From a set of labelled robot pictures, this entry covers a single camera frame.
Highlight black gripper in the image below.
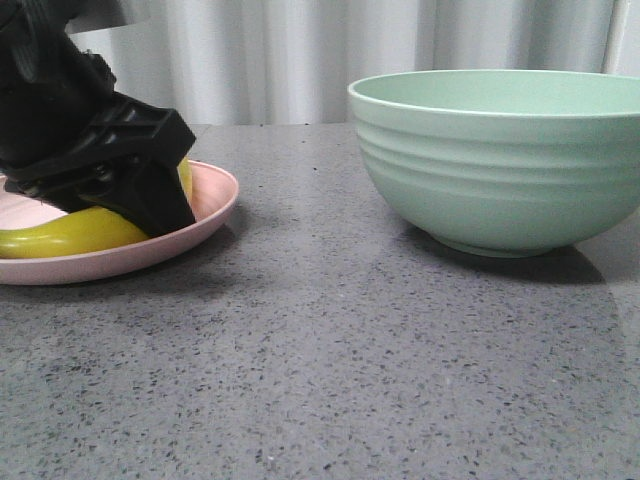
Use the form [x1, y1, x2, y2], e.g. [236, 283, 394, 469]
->
[1, 1, 195, 234]

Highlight yellow banana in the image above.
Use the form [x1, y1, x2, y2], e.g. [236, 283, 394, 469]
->
[0, 156, 195, 260]

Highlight pink plate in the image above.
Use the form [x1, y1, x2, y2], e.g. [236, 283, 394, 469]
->
[1, 161, 239, 285]

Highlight green bowl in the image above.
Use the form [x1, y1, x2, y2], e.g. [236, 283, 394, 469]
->
[348, 69, 639, 258]

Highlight white curtain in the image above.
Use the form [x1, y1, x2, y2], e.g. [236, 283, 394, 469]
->
[74, 1, 639, 125]

